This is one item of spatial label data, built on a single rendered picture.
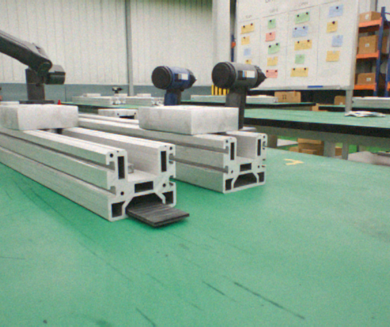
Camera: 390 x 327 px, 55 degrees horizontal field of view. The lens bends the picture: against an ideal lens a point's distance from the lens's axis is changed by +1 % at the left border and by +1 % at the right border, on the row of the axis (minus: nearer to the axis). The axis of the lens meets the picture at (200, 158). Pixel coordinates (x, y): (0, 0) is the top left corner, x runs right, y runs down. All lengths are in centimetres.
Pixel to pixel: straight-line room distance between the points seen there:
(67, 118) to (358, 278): 59
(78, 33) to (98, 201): 1258
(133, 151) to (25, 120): 27
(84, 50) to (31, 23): 162
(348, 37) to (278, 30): 81
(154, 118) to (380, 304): 49
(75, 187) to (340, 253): 35
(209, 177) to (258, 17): 379
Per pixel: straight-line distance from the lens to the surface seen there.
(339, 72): 360
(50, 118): 76
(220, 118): 65
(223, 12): 930
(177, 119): 63
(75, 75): 1281
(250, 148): 62
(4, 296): 34
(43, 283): 35
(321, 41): 374
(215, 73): 85
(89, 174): 50
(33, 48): 136
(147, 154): 51
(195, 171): 62
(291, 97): 531
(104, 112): 127
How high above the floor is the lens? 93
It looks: 10 degrees down
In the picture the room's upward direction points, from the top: straight up
